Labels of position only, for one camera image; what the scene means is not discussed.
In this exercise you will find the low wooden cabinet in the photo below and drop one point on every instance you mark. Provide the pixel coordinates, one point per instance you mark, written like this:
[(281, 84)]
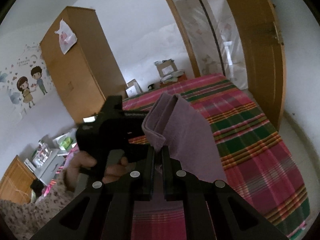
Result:
[(15, 180)]

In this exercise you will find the white pink printed bag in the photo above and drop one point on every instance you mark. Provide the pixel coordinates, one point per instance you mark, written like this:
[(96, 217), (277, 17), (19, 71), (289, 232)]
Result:
[(66, 36)]

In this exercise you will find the white drawer cabinet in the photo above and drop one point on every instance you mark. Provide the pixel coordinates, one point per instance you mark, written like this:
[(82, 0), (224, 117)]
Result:
[(50, 172)]

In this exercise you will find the red dotted box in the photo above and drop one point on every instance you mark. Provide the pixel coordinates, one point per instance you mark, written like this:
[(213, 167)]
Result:
[(182, 78)]

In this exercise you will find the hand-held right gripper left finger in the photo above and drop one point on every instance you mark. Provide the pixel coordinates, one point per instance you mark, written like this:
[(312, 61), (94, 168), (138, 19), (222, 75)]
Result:
[(151, 172)]

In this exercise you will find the white cardboard box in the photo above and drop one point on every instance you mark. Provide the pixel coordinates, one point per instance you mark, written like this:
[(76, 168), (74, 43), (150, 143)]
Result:
[(133, 88)]

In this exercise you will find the wooden door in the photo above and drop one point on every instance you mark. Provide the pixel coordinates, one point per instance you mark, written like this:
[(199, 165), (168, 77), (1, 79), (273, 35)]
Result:
[(255, 42)]

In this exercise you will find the wooden wardrobe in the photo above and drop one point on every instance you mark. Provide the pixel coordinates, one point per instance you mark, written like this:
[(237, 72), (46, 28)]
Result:
[(80, 67)]

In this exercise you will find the plaid bed sheet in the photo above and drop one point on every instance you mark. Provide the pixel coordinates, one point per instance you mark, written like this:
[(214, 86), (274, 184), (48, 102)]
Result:
[(250, 155)]

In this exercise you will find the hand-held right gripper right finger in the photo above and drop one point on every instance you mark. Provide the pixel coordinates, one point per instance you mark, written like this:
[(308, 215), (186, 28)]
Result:
[(165, 172)]

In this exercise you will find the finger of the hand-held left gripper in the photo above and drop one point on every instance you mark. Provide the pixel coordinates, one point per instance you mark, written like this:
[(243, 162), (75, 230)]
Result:
[(140, 136)]

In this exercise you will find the clear plastic curtain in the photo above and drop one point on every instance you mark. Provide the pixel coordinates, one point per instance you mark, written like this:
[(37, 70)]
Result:
[(225, 42)]

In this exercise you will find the pale paper bundle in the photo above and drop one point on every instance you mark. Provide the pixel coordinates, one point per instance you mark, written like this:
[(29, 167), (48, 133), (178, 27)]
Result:
[(172, 78)]

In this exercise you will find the cartoon children wall sticker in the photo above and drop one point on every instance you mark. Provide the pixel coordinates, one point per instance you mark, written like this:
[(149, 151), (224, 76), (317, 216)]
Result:
[(27, 87)]

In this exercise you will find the person's left forearm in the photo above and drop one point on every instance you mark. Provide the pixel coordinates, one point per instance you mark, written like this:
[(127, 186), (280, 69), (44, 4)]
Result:
[(25, 212)]

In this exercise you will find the wooden door frame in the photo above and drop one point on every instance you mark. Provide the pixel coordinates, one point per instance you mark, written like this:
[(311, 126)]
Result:
[(182, 30)]

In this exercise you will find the person's left hand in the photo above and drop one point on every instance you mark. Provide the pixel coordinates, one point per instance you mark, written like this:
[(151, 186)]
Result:
[(115, 170)]

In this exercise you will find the black pole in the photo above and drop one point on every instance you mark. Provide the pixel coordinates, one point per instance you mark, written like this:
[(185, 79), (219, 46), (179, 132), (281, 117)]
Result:
[(210, 25)]

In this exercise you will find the small black object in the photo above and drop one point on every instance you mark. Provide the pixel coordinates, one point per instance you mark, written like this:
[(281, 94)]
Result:
[(151, 87)]

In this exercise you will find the brown cardboard box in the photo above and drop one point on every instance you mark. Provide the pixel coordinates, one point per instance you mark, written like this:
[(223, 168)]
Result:
[(166, 67)]

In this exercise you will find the green tissue pack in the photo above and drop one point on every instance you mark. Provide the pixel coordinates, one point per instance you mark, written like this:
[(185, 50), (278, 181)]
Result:
[(65, 143)]

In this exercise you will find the purple fleece garment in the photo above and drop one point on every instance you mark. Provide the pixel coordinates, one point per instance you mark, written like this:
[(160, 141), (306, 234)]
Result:
[(182, 135)]

